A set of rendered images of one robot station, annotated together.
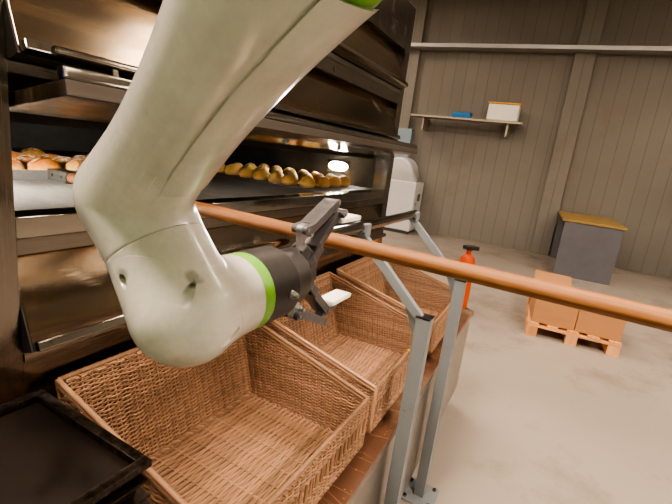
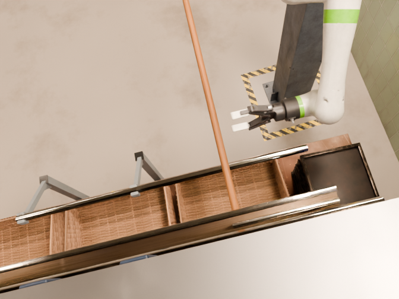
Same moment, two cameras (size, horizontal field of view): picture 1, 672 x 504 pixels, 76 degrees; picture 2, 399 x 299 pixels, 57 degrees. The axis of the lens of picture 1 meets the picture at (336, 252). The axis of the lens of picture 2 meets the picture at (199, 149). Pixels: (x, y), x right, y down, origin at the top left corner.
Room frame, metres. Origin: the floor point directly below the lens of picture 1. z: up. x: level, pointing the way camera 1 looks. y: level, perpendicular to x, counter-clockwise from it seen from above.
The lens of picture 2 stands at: (1.07, 0.45, 2.59)
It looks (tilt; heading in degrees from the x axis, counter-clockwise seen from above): 70 degrees down; 249
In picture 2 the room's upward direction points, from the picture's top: 19 degrees counter-clockwise
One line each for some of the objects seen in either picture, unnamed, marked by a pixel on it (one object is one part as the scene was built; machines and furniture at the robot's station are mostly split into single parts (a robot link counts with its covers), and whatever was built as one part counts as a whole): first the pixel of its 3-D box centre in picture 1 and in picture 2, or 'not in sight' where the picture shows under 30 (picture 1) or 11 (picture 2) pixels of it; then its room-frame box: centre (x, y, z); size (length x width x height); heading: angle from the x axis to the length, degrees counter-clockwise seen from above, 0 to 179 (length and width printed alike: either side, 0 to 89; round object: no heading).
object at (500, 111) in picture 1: (503, 113); not in sight; (7.75, -2.55, 2.31); 0.51 x 0.42 x 0.29; 67
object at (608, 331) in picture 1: (570, 307); not in sight; (3.87, -2.26, 0.19); 1.06 x 0.74 x 0.38; 155
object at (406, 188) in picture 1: (401, 194); not in sight; (8.24, -1.10, 0.69); 0.73 x 0.59 x 1.38; 67
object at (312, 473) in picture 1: (233, 417); (234, 209); (0.90, 0.19, 0.72); 0.56 x 0.49 x 0.28; 153
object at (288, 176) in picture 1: (283, 174); not in sight; (2.26, 0.32, 1.21); 0.61 x 0.48 x 0.06; 64
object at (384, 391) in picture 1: (345, 336); (121, 236); (1.43, -0.07, 0.72); 0.56 x 0.49 x 0.28; 154
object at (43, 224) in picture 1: (287, 201); not in sight; (1.55, 0.20, 1.16); 1.80 x 0.06 x 0.04; 154
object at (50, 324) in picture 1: (288, 240); not in sight; (1.54, 0.18, 1.02); 1.79 x 0.11 x 0.19; 154
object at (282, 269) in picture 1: (257, 284); (289, 110); (0.50, 0.09, 1.19); 0.12 x 0.06 x 0.09; 63
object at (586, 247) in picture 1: (582, 244); not in sight; (6.58, -3.77, 0.41); 1.52 x 0.78 x 0.81; 157
